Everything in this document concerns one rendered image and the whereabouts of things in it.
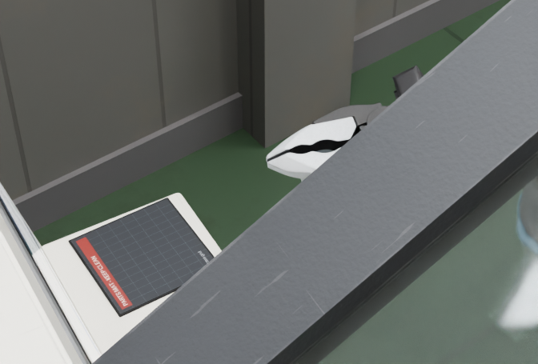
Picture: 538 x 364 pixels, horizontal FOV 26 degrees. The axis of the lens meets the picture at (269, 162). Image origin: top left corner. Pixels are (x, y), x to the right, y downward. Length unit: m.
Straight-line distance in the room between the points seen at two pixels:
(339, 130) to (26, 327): 0.39
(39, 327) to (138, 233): 0.83
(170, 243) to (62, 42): 1.17
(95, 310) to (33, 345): 0.75
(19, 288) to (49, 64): 1.91
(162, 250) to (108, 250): 0.08
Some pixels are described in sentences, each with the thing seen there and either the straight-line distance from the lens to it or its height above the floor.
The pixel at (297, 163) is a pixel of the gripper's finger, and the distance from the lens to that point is 1.08.
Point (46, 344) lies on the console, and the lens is 0.84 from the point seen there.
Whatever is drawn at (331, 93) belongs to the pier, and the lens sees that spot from 3.25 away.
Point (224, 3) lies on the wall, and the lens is 2.98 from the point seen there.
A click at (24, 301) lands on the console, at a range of 0.87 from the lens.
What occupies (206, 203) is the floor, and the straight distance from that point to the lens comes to 3.06.
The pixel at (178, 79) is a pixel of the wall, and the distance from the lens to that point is 3.03.
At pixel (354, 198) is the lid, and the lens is 0.69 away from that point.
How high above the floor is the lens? 2.21
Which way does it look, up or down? 44 degrees down
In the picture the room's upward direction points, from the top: straight up
